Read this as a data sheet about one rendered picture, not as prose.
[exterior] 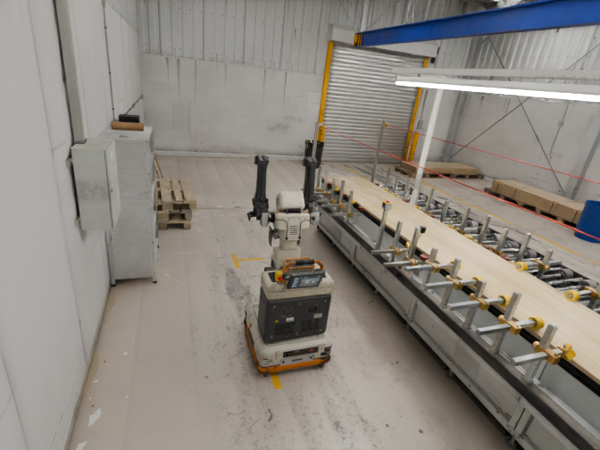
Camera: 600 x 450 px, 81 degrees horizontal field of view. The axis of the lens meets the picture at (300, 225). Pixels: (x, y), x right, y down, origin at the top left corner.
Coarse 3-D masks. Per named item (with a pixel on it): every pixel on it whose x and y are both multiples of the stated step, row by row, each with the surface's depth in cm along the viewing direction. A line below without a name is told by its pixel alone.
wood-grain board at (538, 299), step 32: (384, 192) 493; (416, 224) 386; (448, 256) 317; (480, 256) 324; (512, 288) 274; (544, 288) 280; (512, 320) 239; (544, 320) 238; (576, 320) 243; (576, 352) 210
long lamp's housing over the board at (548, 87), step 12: (444, 84) 304; (456, 84) 291; (468, 84) 279; (480, 84) 268; (492, 84) 259; (504, 84) 250; (516, 84) 242; (528, 84) 234; (540, 84) 226; (552, 84) 220; (564, 84) 213
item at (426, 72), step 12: (396, 72) 371; (408, 72) 353; (420, 72) 337; (432, 72) 321; (444, 72) 307; (456, 72) 294; (468, 72) 282; (480, 72) 271; (492, 72) 261; (504, 72) 251; (516, 72) 243; (528, 72) 235; (540, 72) 227; (552, 72) 220; (564, 72) 213; (576, 72) 207; (588, 72) 201; (432, 120) 415; (432, 132) 422; (420, 168) 438; (420, 180) 444
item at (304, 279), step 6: (324, 270) 266; (282, 276) 254; (288, 276) 255; (294, 276) 248; (300, 276) 250; (306, 276) 252; (312, 276) 254; (318, 276) 256; (288, 282) 255; (294, 282) 254; (300, 282) 256; (306, 282) 259; (312, 282) 261; (318, 282) 263; (288, 288) 259
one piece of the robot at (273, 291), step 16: (272, 272) 274; (272, 288) 256; (304, 288) 265; (320, 288) 270; (272, 304) 262; (288, 304) 266; (304, 304) 272; (320, 304) 277; (272, 320) 267; (288, 320) 272; (304, 320) 278; (320, 320) 283; (272, 336) 274; (288, 336) 279; (304, 336) 289
